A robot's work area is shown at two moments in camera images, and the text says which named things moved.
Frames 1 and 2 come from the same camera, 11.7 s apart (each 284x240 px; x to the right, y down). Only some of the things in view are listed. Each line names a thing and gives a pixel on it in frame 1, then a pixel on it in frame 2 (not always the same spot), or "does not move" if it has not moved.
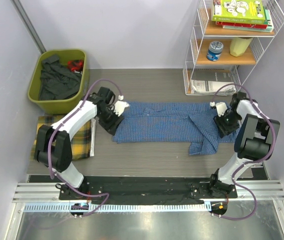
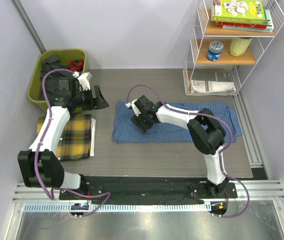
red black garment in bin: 76,65 does not move
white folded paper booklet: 200,87 does not move
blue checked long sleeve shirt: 191,123 does not move
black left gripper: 111,127 → 98,102
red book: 262,25 does not move
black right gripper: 223,129 → 138,121
